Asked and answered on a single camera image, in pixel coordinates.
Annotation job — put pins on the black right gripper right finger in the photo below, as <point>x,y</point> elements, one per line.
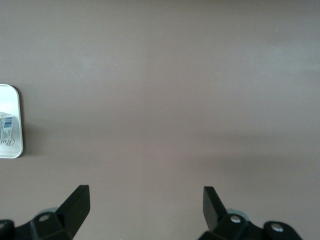
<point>212,212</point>

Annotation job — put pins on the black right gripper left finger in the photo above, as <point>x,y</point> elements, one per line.
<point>72,212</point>

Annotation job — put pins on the blue white milk carton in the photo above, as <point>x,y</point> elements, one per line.
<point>5,126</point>

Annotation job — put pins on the cream rabbit print tray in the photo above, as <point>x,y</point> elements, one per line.
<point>10,100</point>

